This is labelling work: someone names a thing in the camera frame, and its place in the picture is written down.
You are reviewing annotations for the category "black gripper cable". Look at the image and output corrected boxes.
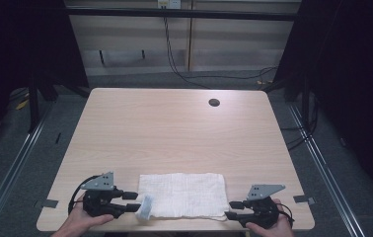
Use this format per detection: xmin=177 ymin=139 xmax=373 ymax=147
xmin=273 ymin=202 xmax=296 ymax=229
xmin=67 ymin=174 xmax=103 ymax=215

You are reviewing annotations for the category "black floor cable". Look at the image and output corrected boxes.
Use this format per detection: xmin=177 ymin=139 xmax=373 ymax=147
xmin=187 ymin=66 xmax=278 ymax=83

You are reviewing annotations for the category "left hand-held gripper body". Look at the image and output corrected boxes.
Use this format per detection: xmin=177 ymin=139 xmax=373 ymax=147
xmin=80 ymin=171 xmax=127 ymax=219

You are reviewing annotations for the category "grey tape strip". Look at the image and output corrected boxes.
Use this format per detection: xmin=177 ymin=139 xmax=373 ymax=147
xmin=41 ymin=198 xmax=59 ymax=209
xmin=292 ymin=194 xmax=317 ymax=205

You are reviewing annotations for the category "cream white cloth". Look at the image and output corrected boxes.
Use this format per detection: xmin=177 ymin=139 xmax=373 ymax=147
xmin=134 ymin=172 xmax=231 ymax=222

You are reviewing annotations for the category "black metal stand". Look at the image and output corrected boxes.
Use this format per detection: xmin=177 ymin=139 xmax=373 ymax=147
xmin=27 ymin=73 xmax=41 ymax=133

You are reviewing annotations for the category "person's left hand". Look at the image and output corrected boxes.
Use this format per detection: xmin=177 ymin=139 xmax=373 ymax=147
xmin=63 ymin=192 xmax=115 ymax=235

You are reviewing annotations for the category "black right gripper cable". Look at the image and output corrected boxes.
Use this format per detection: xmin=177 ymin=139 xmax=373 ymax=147
xmin=273 ymin=202 xmax=296 ymax=229

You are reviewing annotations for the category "black horizontal metal bar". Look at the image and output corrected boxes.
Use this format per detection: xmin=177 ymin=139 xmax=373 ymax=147
xmin=65 ymin=7 xmax=298 ymax=22

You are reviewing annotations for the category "white wall outlet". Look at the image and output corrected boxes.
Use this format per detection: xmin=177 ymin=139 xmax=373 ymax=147
xmin=156 ymin=0 xmax=183 ymax=10

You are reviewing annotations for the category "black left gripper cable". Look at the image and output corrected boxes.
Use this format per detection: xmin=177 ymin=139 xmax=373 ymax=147
xmin=67 ymin=174 xmax=103 ymax=215

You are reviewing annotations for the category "bundle of black cables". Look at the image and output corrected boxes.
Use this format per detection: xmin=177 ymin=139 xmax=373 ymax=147
xmin=279 ymin=95 xmax=320 ymax=152

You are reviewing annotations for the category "dark curtain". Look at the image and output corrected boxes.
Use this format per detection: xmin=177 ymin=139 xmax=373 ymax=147
xmin=262 ymin=0 xmax=373 ymax=201
xmin=0 ymin=0 xmax=90 ymax=162

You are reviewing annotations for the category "yellow floor marker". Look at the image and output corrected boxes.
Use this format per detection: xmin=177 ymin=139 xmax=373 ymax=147
xmin=15 ymin=99 xmax=30 ymax=112

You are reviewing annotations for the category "metal floor rail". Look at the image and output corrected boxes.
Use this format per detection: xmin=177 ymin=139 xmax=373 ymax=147
xmin=287 ymin=102 xmax=367 ymax=237
xmin=0 ymin=98 xmax=56 ymax=237

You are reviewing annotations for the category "black hanging cable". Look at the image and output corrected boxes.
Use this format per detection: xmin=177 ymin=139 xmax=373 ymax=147
xmin=163 ymin=16 xmax=212 ymax=91

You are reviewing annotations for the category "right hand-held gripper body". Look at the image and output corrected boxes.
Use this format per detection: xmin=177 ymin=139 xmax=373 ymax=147
xmin=239 ymin=184 xmax=287 ymax=230

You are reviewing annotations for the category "person's right hand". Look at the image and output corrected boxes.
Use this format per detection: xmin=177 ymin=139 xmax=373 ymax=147
xmin=245 ymin=197 xmax=296 ymax=236

